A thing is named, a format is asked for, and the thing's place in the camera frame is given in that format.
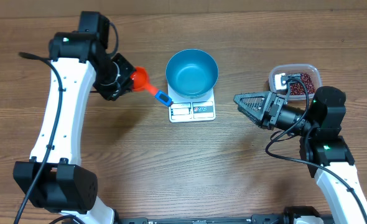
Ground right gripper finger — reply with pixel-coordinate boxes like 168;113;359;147
238;105;265;126
233;91;272;108

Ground orange measuring scoop blue handle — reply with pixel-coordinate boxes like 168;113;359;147
131;67;174;107

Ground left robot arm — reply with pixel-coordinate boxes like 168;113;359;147
13;11;134;223

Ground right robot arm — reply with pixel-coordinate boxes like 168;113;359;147
233;86;367;223

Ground white digital kitchen scale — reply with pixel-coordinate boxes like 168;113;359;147
167;85;216;123

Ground blue metal bowl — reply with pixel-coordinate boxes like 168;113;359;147
165;49;219;98

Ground red beans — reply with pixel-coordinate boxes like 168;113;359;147
289;73;315;96

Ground clear plastic container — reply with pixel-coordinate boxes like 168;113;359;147
268;63;322;99

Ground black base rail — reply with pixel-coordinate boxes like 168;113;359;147
114;214;338;224

